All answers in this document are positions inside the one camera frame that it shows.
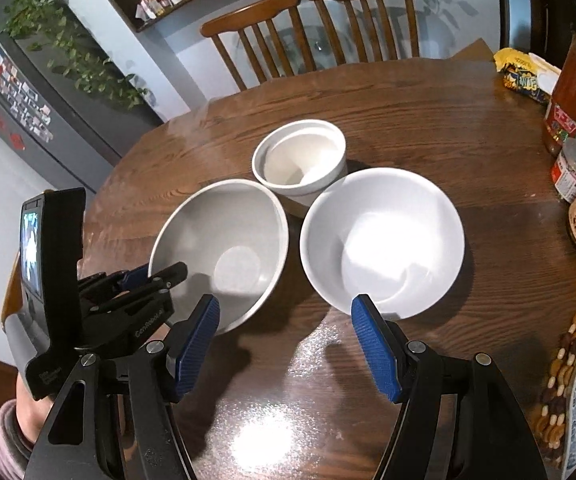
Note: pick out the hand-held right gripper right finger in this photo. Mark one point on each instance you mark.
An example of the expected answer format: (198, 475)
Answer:
(375, 350)

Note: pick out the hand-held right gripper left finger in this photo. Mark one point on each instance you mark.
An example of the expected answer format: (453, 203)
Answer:
(196, 347)

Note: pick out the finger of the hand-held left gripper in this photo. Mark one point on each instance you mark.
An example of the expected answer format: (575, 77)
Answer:
(135, 277)
(167, 276)

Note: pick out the large white bowl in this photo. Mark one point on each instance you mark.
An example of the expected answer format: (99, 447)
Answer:
(207, 240)

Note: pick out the medium white bowl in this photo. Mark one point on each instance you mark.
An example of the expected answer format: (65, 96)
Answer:
(383, 240)

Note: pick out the small white ramekin bowl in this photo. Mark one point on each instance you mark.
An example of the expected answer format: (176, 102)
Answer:
(298, 160)

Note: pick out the person's left forearm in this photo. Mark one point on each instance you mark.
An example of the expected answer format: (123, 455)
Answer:
(5, 442)

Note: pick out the person's left hand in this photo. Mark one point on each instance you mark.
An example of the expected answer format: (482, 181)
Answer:
(32, 420)

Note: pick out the red fridge sticker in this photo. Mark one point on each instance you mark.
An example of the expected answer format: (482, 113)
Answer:
(0, 122)
(17, 141)

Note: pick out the grey refrigerator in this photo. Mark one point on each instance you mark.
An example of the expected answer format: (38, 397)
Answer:
(62, 125)

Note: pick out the cluster of fridge photo magnets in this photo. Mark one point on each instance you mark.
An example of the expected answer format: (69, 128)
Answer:
(22, 97)

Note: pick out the wooden beaded mat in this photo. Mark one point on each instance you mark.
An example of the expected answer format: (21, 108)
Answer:
(560, 380)

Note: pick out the hanging green vine plant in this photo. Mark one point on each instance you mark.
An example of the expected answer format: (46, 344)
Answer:
(72, 50)

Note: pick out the small white-label jar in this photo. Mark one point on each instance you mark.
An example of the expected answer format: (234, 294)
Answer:
(570, 172)

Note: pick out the yellow snack bag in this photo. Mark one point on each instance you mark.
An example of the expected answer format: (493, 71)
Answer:
(520, 77)

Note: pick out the light wooden furniture top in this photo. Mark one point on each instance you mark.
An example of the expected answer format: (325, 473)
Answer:
(475, 50)

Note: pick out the red sauce bottle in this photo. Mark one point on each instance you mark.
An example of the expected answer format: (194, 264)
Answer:
(570, 100)

